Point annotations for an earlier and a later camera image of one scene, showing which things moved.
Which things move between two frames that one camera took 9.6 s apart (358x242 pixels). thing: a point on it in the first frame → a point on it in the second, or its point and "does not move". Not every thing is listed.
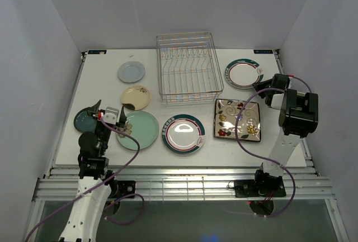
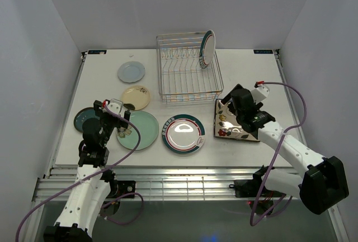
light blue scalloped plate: [131, 71] does not move
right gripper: [259, 86] → [227, 98]
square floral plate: [226, 112] does not move
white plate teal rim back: [244, 73] → [207, 49]
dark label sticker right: [263, 51] does not move
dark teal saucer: [84, 122] does not move
